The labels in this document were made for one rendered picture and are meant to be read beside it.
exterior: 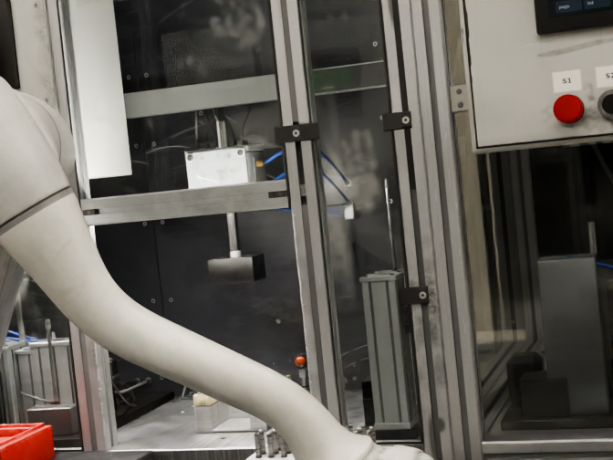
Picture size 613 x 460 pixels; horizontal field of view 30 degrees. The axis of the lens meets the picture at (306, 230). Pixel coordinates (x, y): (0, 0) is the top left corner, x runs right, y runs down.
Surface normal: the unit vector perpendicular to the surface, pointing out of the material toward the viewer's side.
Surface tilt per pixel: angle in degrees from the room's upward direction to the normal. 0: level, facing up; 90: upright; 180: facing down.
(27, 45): 90
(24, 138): 70
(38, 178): 83
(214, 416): 90
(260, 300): 90
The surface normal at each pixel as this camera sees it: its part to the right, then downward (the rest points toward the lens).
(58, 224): 0.54, -0.02
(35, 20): -0.31, 0.08
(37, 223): 0.28, 0.15
